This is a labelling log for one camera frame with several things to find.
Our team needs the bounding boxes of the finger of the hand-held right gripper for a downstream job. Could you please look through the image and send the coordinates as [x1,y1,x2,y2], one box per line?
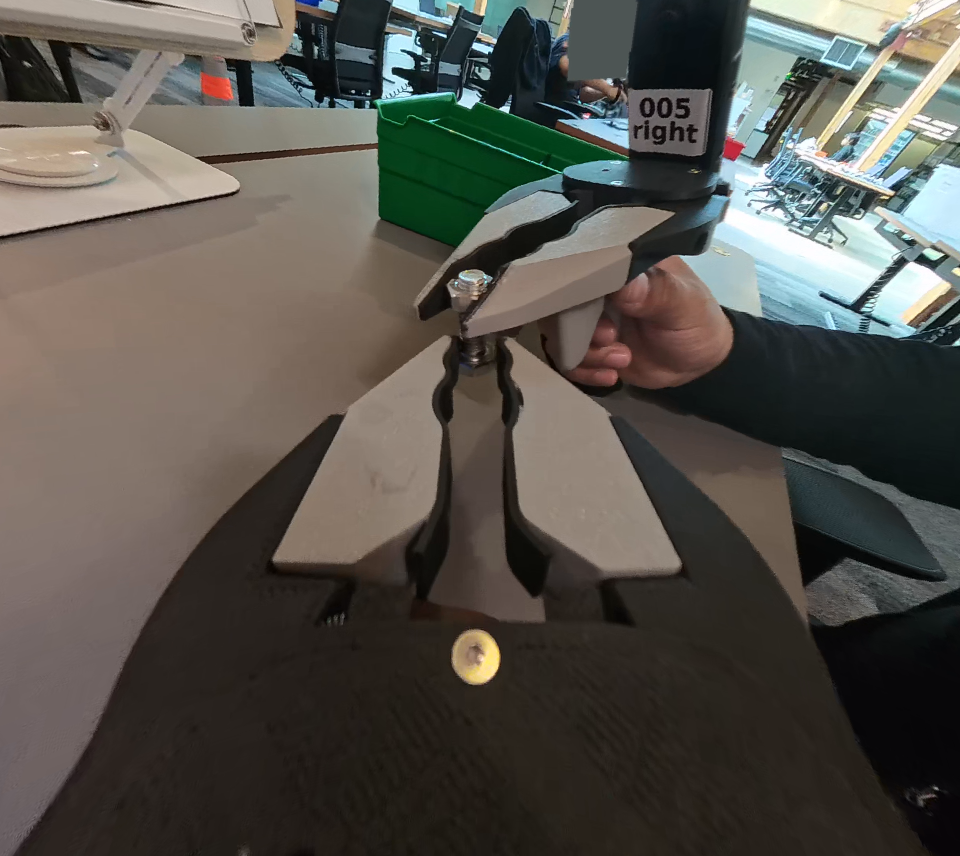
[414,175,582,323]
[459,203,678,339]

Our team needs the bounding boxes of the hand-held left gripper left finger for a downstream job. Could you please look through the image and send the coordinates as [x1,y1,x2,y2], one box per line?
[271,335,456,600]

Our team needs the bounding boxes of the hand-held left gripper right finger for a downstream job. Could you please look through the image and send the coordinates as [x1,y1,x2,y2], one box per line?
[496,337,684,596]

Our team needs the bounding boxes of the silver hex bolt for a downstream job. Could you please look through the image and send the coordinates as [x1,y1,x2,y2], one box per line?
[447,268,494,354]

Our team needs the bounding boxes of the green plastic bin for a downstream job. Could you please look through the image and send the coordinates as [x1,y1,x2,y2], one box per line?
[375,92,630,249]

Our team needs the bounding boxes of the person's right forearm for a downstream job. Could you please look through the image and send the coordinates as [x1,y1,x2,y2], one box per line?
[675,308,960,508]

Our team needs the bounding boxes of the person's right hand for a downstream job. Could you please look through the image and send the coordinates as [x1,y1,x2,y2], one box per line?
[562,256,735,392]

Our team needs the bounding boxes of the black hanging jacket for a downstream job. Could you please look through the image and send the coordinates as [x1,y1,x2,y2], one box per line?
[486,7,558,122]

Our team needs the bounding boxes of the black office chair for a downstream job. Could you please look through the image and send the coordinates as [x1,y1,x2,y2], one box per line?
[311,0,397,108]
[392,7,485,99]

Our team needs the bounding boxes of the black chair armrest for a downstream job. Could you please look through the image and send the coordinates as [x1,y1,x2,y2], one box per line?
[783,454,948,581]

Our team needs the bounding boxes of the orange traffic cone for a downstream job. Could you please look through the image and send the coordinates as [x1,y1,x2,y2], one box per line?
[198,57,235,105]

